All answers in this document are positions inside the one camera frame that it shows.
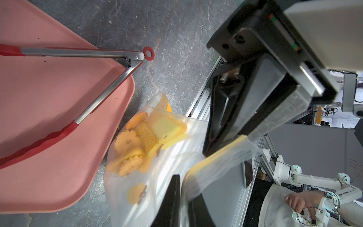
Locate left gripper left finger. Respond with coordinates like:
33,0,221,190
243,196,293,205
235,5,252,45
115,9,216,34
151,175,181,227

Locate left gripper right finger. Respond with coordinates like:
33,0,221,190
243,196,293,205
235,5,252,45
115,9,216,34
188,194,215,227

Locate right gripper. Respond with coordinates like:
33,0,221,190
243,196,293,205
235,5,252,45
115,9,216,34
202,1,339,157

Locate clear resealable bag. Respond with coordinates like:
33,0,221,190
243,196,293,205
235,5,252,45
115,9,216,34
104,92,261,227

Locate red metal tongs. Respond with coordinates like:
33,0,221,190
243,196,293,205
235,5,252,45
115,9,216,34
1,44,155,169

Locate pink plastic tray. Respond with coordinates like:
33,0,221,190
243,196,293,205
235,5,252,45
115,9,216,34
1,1,135,214

